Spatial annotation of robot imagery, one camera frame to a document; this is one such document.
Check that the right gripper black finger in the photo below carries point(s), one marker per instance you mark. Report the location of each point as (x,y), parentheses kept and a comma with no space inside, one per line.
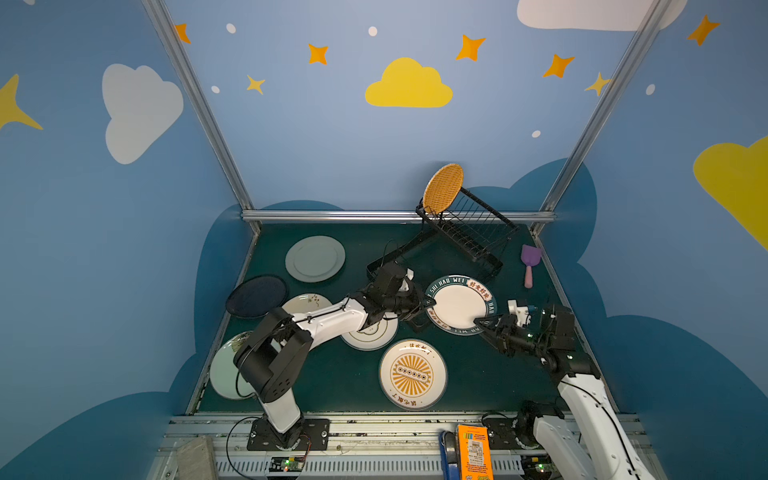
(499,340)
(498,321)

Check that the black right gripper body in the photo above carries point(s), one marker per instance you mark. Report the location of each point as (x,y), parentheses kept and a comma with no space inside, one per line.
(503,332)

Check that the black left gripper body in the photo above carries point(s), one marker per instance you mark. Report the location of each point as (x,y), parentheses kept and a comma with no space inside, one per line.
(411,301)

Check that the green-rimmed Hao Wei plate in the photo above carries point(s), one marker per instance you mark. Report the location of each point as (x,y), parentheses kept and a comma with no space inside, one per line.
(459,300)

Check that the woven bamboo plate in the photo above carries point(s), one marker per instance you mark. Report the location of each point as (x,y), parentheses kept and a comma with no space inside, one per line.
(443,188)

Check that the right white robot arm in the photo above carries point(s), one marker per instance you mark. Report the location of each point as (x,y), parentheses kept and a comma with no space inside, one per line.
(604,450)

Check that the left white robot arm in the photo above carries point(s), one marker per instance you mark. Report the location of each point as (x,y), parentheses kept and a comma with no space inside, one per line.
(273,355)

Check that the white plate, black flower outline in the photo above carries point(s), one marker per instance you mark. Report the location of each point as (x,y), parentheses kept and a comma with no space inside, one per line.
(374,337)

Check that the front sunburst plate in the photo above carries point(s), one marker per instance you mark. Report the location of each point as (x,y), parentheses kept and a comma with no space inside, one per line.
(413,375)

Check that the grey-green plain plate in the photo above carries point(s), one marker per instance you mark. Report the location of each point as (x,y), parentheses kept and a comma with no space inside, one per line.
(315,259)

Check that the cream floral plate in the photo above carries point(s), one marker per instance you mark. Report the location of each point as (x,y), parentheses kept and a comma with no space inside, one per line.
(306,303)

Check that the orange box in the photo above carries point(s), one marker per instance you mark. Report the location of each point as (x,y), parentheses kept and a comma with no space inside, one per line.
(474,453)

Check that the dark navy plate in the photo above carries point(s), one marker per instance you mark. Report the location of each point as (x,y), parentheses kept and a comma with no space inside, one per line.
(256,297)

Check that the mint green leaf plate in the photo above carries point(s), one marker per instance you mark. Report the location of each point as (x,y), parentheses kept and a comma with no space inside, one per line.
(224,375)

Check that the small green circuit board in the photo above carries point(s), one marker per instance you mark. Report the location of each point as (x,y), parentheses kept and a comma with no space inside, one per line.
(286,464)

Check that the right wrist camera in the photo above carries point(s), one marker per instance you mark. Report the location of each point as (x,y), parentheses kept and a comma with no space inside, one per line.
(520,313)

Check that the black wire dish rack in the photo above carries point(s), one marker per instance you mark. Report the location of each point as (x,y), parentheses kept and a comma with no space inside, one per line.
(468,223)

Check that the purple scoop, pink handle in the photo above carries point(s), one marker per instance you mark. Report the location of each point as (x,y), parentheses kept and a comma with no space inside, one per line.
(530,257)

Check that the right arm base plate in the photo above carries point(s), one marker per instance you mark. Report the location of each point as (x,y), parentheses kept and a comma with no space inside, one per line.
(501,432)

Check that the blue tool handle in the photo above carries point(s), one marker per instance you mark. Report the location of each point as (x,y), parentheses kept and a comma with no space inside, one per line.
(449,455)

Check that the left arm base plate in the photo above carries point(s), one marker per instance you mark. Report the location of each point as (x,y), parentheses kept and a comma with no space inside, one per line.
(312,434)

